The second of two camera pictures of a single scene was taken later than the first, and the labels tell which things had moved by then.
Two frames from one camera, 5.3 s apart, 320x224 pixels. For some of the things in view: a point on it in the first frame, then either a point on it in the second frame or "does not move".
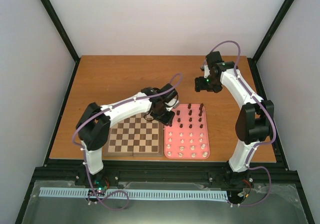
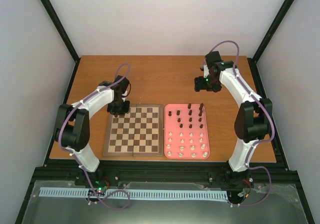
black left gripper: x=167 y=121 → x=125 y=110
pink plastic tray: x=186 y=136 does not move
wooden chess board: x=136 y=137 does not move
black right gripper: x=200 y=86 does not move
